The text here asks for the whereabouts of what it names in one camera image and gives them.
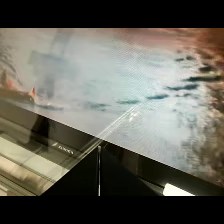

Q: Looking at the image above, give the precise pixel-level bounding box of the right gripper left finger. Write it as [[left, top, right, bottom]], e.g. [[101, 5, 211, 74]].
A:
[[41, 145, 100, 197]]

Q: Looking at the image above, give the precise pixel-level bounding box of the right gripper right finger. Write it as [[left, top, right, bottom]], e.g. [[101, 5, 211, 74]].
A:
[[99, 141, 165, 197]]

